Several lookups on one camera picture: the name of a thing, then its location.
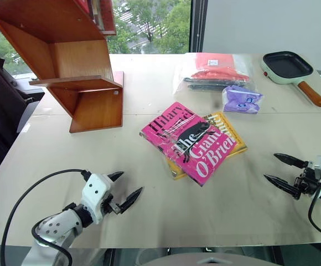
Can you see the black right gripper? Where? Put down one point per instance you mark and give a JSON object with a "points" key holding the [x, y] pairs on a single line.
{"points": [[307, 180]]}

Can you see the clear plastic bag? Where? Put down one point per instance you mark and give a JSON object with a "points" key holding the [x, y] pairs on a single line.
{"points": [[238, 66]]}

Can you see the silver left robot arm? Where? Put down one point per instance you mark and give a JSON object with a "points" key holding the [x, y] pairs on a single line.
{"points": [[56, 228]]}

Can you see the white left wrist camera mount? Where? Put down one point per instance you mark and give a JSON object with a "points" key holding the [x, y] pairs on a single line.
{"points": [[95, 191]]}

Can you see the pink Giant O'Brien book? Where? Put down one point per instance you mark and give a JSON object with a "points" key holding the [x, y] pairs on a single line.
{"points": [[193, 144]]}

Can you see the mint green electric frying pan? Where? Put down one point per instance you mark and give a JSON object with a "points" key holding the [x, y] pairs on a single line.
{"points": [[286, 66]]}

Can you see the red folded cloth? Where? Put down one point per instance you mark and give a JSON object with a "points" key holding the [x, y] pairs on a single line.
{"points": [[216, 67]]}

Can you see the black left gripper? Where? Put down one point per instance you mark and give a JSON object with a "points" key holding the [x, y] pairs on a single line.
{"points": [[108, 204]]}

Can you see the dark window frame post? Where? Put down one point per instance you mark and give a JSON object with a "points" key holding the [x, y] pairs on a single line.
{"points": [[197, 26]]}

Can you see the wooden zigzag bookshelf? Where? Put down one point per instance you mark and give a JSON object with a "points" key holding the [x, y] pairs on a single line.
{"points": [[80, 69]]}

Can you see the yellow paperback book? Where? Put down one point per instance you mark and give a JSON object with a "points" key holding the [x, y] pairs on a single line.
{"points": [[232, 130]]}

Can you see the purple wrapped packet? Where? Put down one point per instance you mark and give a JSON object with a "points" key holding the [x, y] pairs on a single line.
{"points": [[240, 99]]}

